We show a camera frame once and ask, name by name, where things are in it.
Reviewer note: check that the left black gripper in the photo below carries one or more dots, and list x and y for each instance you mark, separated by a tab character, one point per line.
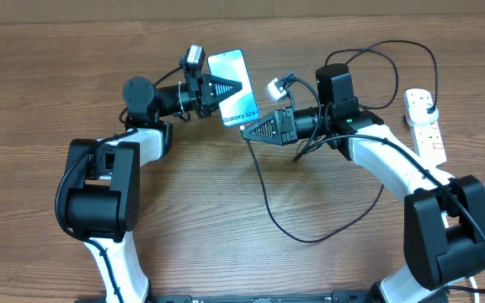
201	88

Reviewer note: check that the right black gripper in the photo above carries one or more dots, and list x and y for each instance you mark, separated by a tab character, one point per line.
283	132

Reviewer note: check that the Samsung Galaxy smartphone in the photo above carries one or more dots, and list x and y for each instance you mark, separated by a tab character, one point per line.
238	104

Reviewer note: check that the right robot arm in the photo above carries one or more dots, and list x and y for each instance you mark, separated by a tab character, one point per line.
444	216

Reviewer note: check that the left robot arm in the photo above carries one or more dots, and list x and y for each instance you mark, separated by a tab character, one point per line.
98	198

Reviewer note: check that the white charger plug adapter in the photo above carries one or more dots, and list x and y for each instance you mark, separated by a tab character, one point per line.
421	114

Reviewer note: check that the white power strip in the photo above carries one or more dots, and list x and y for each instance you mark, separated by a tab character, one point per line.
427	140

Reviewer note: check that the cardboard backdrop panel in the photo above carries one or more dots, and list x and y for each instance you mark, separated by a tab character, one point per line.
75	11

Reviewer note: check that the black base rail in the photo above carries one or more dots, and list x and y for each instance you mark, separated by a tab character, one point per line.
263	299

